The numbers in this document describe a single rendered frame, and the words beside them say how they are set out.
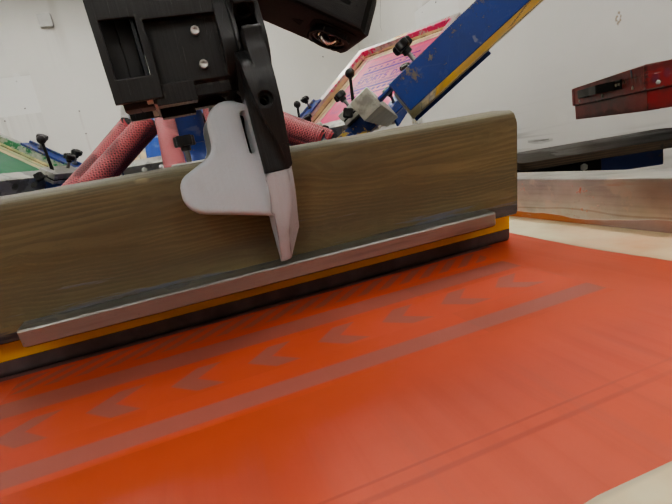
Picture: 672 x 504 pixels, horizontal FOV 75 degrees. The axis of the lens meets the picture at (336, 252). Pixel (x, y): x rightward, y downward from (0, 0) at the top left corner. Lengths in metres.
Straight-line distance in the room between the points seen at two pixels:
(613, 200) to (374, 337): 0.23
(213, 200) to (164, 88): 0.06
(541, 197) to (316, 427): 0.32
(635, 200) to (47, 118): 4.76
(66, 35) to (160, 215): 4.74
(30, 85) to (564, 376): 4.90
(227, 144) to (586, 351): 0.19
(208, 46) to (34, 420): 0.19
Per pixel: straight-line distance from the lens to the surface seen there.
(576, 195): 0.41
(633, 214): 0.38
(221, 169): 0.24
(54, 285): 0.28
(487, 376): 0.18
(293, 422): 0.17
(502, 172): 0.34
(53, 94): 4.91
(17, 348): 0.31
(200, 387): 0.21
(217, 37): 0.26
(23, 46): 5.03
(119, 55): 0.26
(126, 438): 0.20
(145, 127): 1.27
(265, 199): 0.24
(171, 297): 0.26
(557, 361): 0.19
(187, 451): 0.17
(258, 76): 0.23
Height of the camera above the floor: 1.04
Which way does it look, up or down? 12 degrees down
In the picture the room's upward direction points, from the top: 10 degrees counter-clockwise
